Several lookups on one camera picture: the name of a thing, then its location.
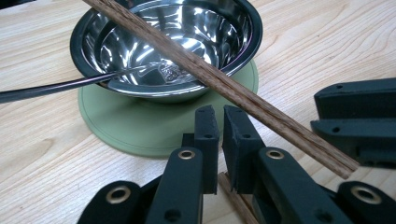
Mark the brown wooden chopstick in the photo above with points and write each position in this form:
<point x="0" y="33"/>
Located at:
<point x="252" y="97"/>
<point x="236" y="202"/>
<point x="246" y="108"/>

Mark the stainless steel bowl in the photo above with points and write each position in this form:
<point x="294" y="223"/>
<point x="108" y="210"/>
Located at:
<point x="124" y="46"/>

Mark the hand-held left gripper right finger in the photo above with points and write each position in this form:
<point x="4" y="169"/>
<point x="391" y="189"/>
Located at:
<point x="243" y="149"/>

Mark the round green mat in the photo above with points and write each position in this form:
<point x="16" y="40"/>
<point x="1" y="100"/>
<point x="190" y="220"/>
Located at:
<point x="130" y="124"/>

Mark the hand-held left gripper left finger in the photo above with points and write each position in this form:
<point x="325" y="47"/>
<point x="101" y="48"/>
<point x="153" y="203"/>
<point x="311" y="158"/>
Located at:
<point x="205" y="149"/>

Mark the metal spoon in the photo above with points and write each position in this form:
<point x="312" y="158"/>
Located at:
<point x="46" y="90"/>

